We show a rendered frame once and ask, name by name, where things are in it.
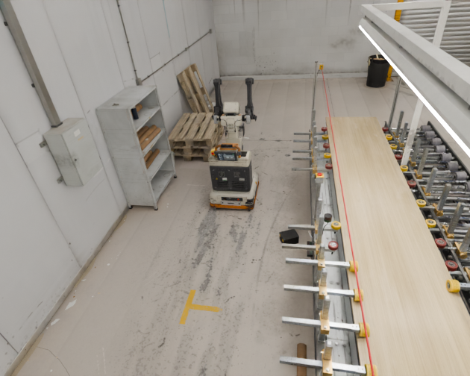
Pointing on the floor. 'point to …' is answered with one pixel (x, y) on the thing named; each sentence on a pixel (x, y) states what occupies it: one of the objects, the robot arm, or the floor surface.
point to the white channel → (430, 58)
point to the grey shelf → (125, 160)
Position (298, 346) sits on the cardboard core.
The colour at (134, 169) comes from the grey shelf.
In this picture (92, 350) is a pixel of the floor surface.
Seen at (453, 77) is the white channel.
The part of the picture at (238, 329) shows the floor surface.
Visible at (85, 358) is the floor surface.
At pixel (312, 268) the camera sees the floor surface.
